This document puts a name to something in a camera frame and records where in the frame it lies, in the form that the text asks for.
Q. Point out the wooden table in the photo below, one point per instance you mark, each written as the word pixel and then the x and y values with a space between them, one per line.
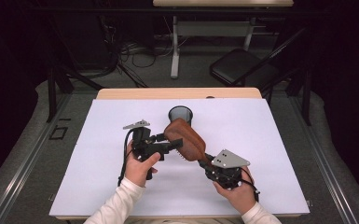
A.
pixel 168 93

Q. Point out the person's right hand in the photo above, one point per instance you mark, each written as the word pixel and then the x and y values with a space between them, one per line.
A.
pixel 237 199

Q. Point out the black metal stand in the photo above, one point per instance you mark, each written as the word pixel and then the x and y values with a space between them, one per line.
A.
pixel 306 99
pixel 51 93

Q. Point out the brown wooden hairbrush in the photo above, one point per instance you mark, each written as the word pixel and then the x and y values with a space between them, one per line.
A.
pixel 185 138

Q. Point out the black folding chair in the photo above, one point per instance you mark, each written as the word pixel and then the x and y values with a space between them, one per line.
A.
pixel 239 65

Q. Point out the white desk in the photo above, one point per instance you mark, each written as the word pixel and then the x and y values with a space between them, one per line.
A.
pixel 175 62

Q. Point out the white board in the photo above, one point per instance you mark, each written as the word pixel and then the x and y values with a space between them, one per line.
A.
pixel 105 161

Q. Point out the aluminium floor rail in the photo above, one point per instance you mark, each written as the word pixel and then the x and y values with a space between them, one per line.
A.
pixel 21 169
pixel 323 161

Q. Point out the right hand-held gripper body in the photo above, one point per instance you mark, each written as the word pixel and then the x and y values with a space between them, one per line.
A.
pixel 227 161

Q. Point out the small metal bracket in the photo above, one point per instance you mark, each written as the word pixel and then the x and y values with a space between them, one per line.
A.
pixel 309 203
pixel 52 197

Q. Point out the person's left hand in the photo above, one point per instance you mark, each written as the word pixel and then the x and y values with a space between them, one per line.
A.
pixel 138 171

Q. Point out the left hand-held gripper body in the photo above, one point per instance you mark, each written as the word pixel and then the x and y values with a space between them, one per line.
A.
pixel 143 146

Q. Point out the black mesh cup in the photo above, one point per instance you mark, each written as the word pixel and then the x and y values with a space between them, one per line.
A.
pixel 180 112

